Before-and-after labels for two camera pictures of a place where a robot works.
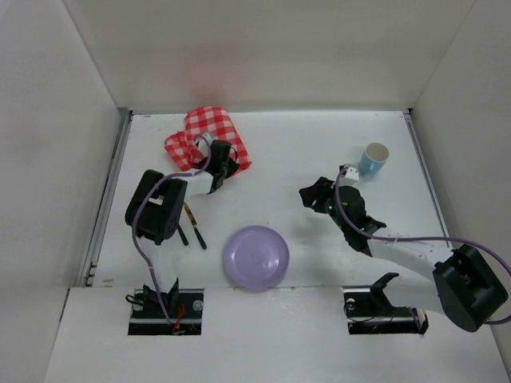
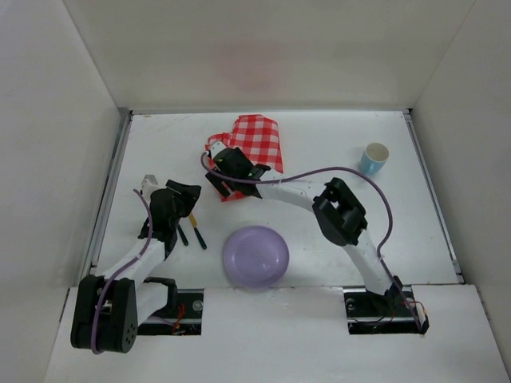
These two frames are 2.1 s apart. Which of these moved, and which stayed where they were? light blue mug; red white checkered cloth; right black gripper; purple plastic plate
Moved: red white checkered cloth; right black gripper
Stayed: light blue mug; purple plastic plate
